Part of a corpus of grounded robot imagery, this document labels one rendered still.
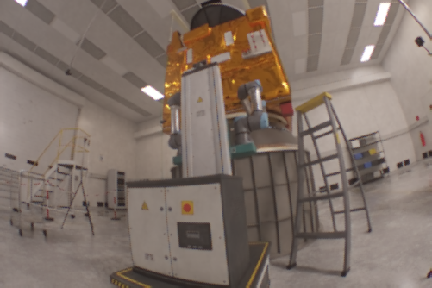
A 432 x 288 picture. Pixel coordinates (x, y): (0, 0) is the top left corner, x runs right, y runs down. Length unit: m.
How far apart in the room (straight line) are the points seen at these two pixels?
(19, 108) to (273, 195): 8.52
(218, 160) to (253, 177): 0.77
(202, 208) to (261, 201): 1.21
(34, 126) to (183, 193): 7.97
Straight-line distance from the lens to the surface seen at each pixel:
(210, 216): 0.73
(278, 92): 2.34
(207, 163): 1.21
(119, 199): 9.21
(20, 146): 8.19
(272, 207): 1.93
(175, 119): 1.69
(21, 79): 8.93
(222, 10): 3.97
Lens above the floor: 0.77
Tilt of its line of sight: 21 degrees up
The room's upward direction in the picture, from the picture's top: 5 degrees counter-clockwise
